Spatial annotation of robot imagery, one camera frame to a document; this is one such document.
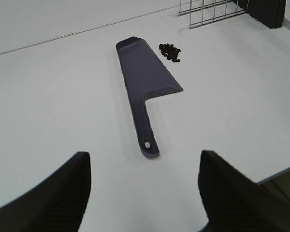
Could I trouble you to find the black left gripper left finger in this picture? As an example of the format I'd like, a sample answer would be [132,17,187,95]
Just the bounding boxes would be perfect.
[0,152,90,232]

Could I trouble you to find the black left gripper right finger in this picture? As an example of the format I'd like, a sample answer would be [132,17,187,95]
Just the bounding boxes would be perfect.
[198,150,290,232]

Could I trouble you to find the grey plastic dustpan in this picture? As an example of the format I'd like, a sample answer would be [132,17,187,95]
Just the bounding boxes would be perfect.
[116,36,183,158]

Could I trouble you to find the pile of coffee beans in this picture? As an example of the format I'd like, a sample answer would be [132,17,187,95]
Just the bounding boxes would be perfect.
[159,43,181,63]

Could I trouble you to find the grey brush black bristles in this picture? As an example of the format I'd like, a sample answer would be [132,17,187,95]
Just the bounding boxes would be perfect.
[233,0,286,29]

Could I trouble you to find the metal wire rack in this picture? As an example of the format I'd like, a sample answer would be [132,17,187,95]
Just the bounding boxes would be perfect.
[178,0,249,29]

